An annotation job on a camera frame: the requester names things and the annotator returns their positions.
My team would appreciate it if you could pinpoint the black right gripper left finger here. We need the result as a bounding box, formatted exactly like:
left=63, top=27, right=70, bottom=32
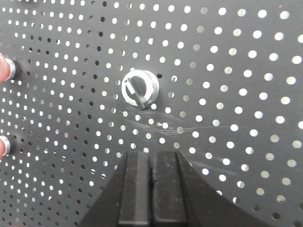
left=79, top=152, right=151, bottom=227

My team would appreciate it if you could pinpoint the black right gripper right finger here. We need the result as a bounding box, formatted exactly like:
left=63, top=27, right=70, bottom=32
left=152, top=151, right=267, bottom=227

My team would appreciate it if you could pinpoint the lower red push button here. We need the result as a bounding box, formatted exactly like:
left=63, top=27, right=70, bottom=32
left=0, top=135, right=10, bottom=159

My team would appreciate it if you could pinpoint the red push button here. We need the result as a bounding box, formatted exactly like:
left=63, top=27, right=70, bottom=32
left=0, top=135, right=10, bottom=159
left=0, top=54, right=16, bottom=83

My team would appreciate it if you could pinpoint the upper red push button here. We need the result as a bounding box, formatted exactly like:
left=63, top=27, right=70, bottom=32
left=0, top=54, right=16, bottom=83

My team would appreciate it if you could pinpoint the black perforated pegboard panel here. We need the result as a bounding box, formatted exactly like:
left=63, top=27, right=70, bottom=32
left=0, top=0, right=303, bottom=227

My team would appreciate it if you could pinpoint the silver rotary selector switch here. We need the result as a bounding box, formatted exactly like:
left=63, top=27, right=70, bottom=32
left=121, top=70, right=160, bottom=110

